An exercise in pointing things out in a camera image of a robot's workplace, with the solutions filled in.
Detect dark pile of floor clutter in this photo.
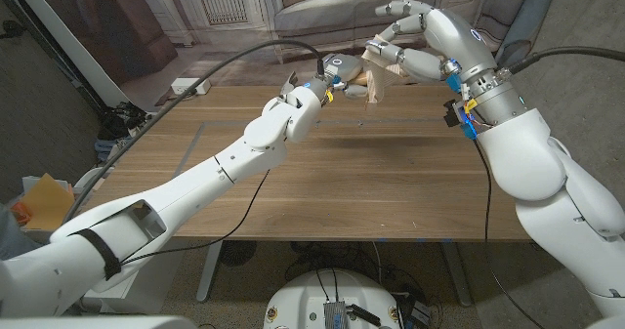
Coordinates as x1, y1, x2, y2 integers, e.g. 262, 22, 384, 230
95, 102, 150, 163

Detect grey finned electronics box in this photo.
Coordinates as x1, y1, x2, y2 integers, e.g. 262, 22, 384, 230
323, 300, 348, 329

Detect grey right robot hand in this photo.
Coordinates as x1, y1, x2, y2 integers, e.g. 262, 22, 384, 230
363, 0, 499, 84

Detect white table leg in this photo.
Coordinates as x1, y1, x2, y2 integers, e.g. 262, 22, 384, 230
441, 240, 474, 308
195, 240, 224, 304

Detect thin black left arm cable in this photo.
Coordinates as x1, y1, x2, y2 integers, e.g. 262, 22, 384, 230
119, 168, 271, 267

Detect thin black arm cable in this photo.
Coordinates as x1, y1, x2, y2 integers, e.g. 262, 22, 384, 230
119, 168, 271, 267
471, 141, 546, 329

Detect person in blue jeans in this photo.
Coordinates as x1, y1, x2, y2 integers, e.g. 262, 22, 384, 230
0, 204, 45, 262

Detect beige elastic arm wrap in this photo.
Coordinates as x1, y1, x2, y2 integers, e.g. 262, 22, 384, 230
363, 40, 411, 104

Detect grey-blue rolled backdrop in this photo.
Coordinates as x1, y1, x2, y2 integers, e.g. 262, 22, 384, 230
487, 0, 562, 71

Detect white power strip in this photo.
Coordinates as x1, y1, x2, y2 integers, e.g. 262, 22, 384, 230
170, 77, 213, 97

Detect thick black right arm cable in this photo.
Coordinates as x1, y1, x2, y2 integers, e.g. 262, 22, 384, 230
497, 45, 625, 75

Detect yellow paper envelope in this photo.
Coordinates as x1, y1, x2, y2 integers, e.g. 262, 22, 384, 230
21, 173, 75, 231

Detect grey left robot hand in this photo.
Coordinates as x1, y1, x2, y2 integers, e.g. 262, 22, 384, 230
321, 53, 370, 100

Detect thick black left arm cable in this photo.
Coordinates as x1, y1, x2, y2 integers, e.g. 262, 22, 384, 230
61, 38, 327, 226

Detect printed living room backdrop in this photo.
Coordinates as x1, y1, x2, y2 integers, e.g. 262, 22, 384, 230
23, 0, 538, 111

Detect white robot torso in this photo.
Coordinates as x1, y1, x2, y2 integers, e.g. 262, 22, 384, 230
262, 268, 405, 329

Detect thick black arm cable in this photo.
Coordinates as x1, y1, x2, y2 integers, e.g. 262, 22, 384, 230
61, 38, 327, 226
497, 45, 625, 75

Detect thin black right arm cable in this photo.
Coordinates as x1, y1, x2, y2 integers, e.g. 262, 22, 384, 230
471, 141, 546, 329

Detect wooden handle claw hammer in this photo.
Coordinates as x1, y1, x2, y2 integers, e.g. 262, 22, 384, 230
278, 62, 416, 100

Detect white slanted board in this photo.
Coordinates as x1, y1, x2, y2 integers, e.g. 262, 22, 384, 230
7, 0, 131, 108

